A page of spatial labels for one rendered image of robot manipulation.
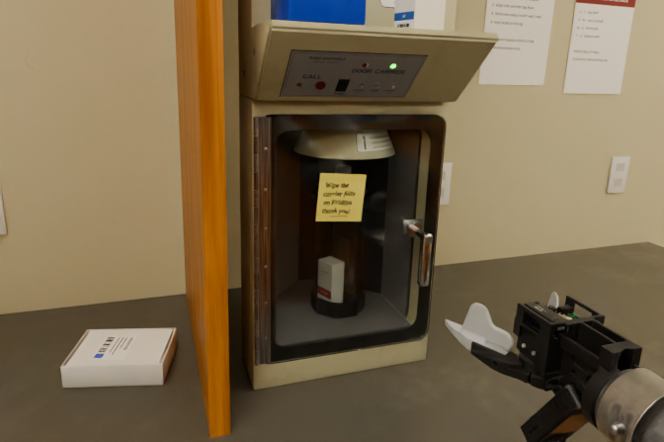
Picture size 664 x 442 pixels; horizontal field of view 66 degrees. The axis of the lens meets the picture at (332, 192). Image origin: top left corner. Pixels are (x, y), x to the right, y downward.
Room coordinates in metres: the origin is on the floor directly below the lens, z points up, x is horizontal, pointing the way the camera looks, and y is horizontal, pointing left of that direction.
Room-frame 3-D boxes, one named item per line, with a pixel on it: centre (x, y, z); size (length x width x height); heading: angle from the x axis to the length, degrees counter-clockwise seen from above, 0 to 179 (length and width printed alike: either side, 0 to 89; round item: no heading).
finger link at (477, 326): (0.55, -0.18, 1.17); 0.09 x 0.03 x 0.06; 50
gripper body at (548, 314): (0.48, -0.26, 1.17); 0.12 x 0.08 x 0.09; 19
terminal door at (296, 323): (0.78, -0.04, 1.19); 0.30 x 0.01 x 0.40; 109
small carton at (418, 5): (0.75, -0.11, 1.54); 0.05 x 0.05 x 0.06; 27
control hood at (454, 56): (0.73, -0.05, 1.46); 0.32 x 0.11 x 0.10; 110
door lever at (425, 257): (0.79, -0.15, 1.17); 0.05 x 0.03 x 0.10; 19
